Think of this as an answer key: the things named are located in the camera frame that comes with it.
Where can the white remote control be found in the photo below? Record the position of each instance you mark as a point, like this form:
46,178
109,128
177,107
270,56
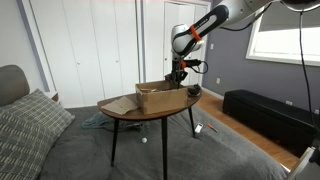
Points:
199,128

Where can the white wall outlet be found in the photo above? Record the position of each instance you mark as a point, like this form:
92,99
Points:
218,80
289,102
316,111

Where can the round dark wooden side table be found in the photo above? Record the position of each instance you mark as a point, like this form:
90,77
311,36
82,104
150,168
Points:
133,115

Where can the white framed window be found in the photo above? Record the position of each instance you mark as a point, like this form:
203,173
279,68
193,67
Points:
283,40

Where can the black low bench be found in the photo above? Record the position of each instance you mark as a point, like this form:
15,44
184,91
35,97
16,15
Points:
266,116

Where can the grey bed cover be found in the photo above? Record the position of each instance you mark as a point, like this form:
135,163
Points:
206,156

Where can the white bifold door with knob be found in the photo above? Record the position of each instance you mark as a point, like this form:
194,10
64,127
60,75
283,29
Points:
116,40
73,50

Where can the brown cardboard box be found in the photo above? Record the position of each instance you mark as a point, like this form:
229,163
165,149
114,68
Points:
163,100

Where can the white panelled room door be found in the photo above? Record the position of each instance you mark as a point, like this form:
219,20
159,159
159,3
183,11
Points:
168,20

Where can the black pen cup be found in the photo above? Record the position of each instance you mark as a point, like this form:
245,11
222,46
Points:
194,91

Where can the small white ball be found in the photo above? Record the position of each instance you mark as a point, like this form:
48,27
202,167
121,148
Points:
144,140

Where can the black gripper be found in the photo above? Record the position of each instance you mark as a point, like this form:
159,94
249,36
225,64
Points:
176,71

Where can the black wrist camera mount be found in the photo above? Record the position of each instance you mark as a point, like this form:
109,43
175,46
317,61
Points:
193,62

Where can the white light switch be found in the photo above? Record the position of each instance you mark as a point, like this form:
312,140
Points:
211,46

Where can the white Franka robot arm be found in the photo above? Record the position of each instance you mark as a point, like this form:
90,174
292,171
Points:
213,18

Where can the grey vertical wall trim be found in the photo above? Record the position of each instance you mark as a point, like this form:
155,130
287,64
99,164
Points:
33,46

